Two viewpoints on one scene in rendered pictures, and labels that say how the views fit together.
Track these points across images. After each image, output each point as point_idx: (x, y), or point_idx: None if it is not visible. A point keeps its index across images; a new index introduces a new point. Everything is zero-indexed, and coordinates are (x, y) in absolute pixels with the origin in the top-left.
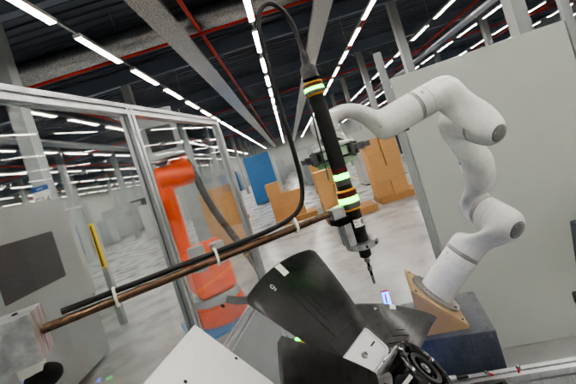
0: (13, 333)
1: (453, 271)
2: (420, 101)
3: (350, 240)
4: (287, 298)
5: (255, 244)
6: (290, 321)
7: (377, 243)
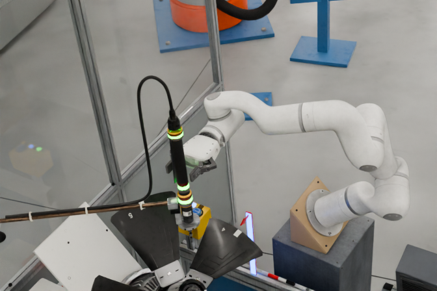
0: None
1: (337, 211)
2: (300, 124)
3: (177, 221)
4: (136, 225)
5: (110, 210)
6: (132, 240)
7: (194, 228)
